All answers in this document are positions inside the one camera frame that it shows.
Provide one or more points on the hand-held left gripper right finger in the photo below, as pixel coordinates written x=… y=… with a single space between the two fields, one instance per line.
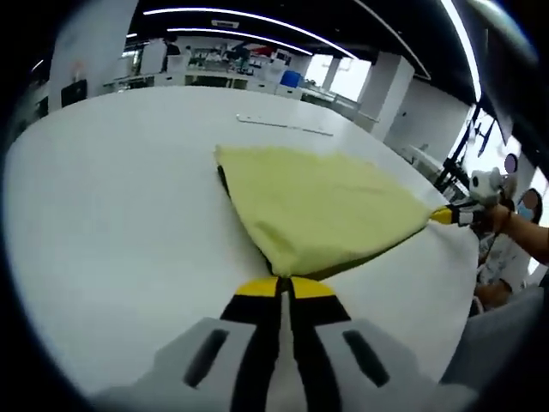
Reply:
x=369 y=369

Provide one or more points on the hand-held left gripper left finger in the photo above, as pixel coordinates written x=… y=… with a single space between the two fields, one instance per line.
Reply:
x=201 y=360

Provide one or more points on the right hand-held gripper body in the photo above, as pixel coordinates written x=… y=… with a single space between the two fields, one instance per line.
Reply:
x=484 y=184

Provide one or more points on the yellow garment with coloured sleeves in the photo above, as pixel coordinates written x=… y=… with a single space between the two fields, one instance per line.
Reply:
x=321 y=206

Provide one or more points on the person's right hand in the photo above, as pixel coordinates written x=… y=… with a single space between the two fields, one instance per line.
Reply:
x=498 y=219

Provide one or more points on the black metal stand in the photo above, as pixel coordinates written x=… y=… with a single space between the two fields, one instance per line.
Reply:
x=461 y=159

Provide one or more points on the white square pillar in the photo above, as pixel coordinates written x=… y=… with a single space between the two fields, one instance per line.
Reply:
x=386 y=94
x=94 y=47

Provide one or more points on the ceiling light strip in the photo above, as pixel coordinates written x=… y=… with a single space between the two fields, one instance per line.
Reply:
x=465 y=51

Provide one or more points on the blue container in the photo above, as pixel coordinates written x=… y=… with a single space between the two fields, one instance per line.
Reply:
x=292 y=79

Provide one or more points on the long curved ceiling light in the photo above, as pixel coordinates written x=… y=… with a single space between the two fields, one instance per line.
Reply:
x=257 y=18
x=240 y=35

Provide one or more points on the white storage cabinet row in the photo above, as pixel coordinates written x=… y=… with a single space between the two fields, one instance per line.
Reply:
x=206 y=77

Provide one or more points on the black box at pillar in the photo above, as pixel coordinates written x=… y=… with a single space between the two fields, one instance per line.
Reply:
x=74 y=93

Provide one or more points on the ceiling air vent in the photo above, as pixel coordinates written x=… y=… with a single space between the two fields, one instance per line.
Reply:
x=225 y=23

